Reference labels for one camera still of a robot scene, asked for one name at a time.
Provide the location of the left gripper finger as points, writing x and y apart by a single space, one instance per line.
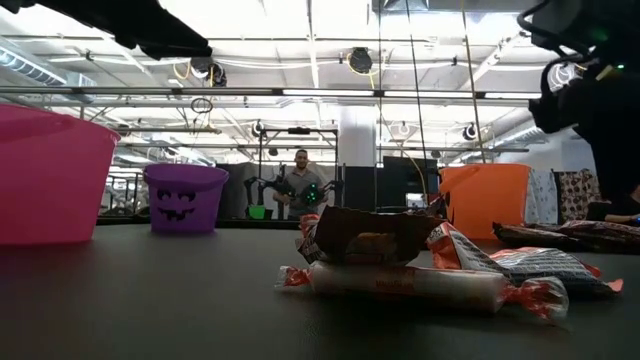
170 35

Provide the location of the brown chocolate bar wrapper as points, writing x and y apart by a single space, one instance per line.
530 236
370 225

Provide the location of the red candy wrapper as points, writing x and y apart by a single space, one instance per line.
540 267
309 225

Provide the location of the pink plastic halloween bucket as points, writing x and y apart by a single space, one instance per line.
50 190

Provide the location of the white Smarties candy roll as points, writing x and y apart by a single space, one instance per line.
400 287

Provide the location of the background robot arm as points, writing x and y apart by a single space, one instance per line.
260 185
325 192

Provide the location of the orange plastic halloween bucket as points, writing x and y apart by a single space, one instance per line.
490 200

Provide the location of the purple plastic halloween bucket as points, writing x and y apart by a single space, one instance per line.
200 220

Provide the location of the patterned hanging cloth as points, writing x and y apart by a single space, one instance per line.
575 195

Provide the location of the person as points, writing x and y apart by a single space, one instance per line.
620 207
300 187

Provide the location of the white hanging cloth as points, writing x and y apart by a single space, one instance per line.
542 197

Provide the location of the grey curtain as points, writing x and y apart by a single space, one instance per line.
235 190

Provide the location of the green bucket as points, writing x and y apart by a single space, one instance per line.
257 212

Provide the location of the black partition panel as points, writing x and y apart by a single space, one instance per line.
405 180

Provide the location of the white pillar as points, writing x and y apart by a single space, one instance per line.
357 135

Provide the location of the silver ventilation duct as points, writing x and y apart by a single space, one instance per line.
30 67
525 136

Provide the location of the black metal frame rig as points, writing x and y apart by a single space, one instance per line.
299 131

